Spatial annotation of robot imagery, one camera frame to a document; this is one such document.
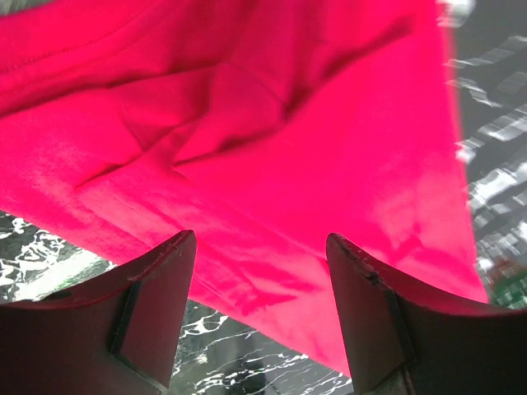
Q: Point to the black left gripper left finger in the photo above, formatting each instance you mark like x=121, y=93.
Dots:
x=114, y=334

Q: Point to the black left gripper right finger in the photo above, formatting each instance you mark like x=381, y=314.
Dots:
x=403, y=336

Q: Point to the pink red t-shirt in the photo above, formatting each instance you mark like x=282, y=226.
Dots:
x=262, y=126

